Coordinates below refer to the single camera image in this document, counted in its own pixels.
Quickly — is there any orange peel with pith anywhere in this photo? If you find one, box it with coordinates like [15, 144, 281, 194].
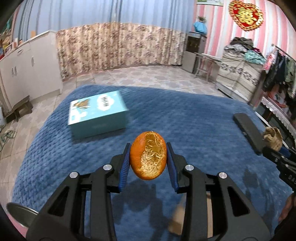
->
[130, 131, 167, 181]

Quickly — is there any black flat case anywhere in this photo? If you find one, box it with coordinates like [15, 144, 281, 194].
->
[233, 113, 265, 155]

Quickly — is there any lace covered tv stand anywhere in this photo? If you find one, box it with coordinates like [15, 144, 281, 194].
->
[254, 97, 295, 149]

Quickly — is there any blue knitted table cloth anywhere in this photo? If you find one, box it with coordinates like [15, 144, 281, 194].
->
[12, 85, 292, 232]

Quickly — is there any teal tissue box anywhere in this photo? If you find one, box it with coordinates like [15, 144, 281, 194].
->
[68, 91, 128, 140]

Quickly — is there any pink bowl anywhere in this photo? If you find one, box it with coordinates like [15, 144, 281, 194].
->
[6, 202, 39, 237]

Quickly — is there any clothes rack with garments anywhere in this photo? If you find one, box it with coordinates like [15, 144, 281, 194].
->
[249, 44, 295, 122]

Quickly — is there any small wooden stool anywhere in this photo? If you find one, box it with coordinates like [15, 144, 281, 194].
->
[5, 95, 33, 123]

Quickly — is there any pile of clothes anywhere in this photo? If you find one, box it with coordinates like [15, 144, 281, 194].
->
[224, 37, 266, 65]

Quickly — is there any white low cabinet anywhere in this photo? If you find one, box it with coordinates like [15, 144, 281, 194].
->
[1, 31, 63, 111]

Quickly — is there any water dispenser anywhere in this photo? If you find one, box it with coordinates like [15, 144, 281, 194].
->
[182, 32, 207, 73]

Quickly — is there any floral blue curtain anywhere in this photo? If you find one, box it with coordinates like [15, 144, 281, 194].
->
[13, 1, 194, 79]

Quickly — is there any blue covered potted plant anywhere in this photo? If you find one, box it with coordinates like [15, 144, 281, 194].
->
[193, 16, 207, 36]

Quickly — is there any red heart wall decoration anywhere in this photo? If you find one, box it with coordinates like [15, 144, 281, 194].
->
[228, 1, 264, 32]

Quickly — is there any landscape wall poster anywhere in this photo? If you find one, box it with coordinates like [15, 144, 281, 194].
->
[196, 0, 224, 6]

